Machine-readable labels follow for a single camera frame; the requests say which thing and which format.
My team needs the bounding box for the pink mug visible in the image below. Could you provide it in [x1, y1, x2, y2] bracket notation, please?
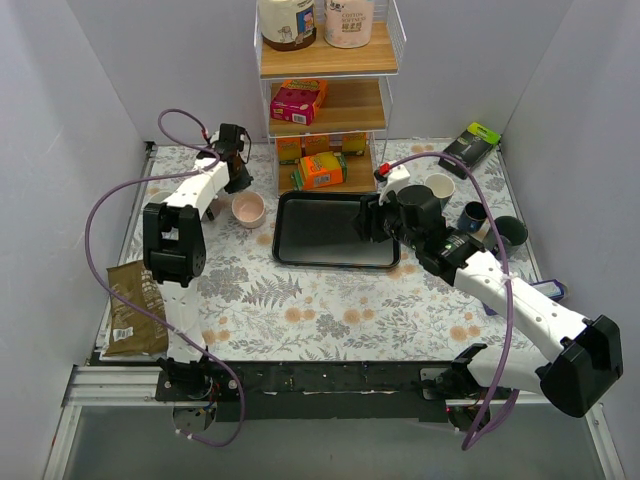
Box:
[231, 191, 266, 229]

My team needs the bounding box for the slate blue mug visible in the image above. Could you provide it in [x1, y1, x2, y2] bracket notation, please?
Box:
[425, 173, 455, 210]

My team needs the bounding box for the navy blue mug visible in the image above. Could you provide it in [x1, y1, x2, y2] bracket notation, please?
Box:
[457, 201, 487, 234]

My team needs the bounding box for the dark grey mug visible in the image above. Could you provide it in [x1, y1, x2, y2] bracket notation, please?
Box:
[483, 216, 528, 259]

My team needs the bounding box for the white and blue mug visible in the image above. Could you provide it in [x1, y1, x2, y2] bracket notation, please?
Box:
[147, 191, 172, 204]

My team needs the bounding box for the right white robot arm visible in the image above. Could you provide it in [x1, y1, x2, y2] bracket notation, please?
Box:
[354, 185, 623, 418]

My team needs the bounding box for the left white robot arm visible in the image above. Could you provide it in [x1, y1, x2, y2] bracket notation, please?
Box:
[143, 123, 253, 400]

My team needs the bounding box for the yellow sponge box left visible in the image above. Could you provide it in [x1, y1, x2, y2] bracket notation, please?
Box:
[276, 137, 303, 165]

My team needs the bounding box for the yellow sponge box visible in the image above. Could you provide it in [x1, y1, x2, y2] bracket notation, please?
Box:
[304, 135, 331, 156]
[276, 137, 303, 165]
[341, 132, 367, 156]

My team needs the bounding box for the black serving tray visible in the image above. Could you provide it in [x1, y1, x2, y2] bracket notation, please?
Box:
[272, 191, 400, 269]

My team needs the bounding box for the orange green sponge pack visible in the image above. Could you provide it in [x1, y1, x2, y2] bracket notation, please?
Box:
[291, 151, 348, 191]

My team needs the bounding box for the yellow sponge box right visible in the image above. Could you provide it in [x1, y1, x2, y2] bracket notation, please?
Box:
[341, 132, 367, 156]

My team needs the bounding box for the yellow sponge box middle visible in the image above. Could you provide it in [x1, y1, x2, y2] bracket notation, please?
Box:
[304, 135, 331, 156]

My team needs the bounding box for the pink orange sponge box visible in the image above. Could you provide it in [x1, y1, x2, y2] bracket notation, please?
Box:
[270, 79, 328, 126]

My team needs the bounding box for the black green razor box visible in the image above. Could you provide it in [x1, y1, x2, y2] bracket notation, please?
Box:
[443, 122, 501, 171]

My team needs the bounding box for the floral table mat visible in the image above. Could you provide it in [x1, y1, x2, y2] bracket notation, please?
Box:
[117, 139, 561, 362]

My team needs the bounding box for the brown cartoon paper roll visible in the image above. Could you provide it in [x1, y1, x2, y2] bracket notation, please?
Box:
[257, 0, 317, 51]

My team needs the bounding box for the pink cotton tissue roll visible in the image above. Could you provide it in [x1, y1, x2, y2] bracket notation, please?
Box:
[324, 0, 375, 49]

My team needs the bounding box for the purple white box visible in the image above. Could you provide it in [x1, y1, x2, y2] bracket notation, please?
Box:
[482, 279, 567, 316]

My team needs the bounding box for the brown paper bag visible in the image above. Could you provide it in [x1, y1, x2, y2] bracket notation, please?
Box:
[104, 260, 169, 356]

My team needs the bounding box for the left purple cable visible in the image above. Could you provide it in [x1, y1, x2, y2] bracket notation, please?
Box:
[84, 108, 246, 448]

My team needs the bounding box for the purple cable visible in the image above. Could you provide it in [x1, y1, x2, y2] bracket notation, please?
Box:
[389, 152, 521, 451]
[84, 108, 246, 448]

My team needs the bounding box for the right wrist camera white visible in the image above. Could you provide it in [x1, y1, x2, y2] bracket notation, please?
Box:
[374, 163, 410, 206]

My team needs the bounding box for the white wire wooden shelf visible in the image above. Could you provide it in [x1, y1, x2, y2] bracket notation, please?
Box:
[254, 1, 407, 195]

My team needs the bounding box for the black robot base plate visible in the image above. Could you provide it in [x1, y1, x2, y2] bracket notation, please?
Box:
[155, 360, 484, 422]

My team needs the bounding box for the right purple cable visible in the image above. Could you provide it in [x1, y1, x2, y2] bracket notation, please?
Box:
[389, 152, 521, 451]

